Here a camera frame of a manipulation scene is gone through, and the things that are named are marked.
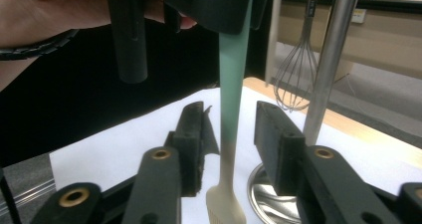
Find aluminium floor rail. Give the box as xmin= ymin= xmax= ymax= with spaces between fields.
xmin=0 ymin=178 xmax=56 ymax=216

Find light wooden desk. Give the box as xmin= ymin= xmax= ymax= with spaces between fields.
xmin=264 ymin=0 xmax=422 ymax=86

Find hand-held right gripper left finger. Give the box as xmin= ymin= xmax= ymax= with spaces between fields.
xmin=121 ymin=101 xmax=220 ymax=224

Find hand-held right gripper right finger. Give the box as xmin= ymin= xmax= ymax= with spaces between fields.
xmin=254 ymin=101 xmax=403 ymax=224

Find black tripod stand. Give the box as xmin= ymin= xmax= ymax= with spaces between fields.
xmin=0 ymin=166 xmax=22 ymax=224

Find white table sheet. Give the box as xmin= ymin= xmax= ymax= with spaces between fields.
xmin=49 ymin=86 xmax=422 ymax=224

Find wire whisk with wooden handle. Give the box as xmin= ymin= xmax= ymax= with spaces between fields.
xmin=272 ymin=0 xmax=328 ymax=113

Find cream brush with green handle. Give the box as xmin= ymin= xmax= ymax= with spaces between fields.
xmin=205 ymin=0 xmax=256 ymax=224

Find steel utensil stand with hooks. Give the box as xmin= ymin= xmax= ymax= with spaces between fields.
xmin=247 ymin=0 xmax=361 ymax=224

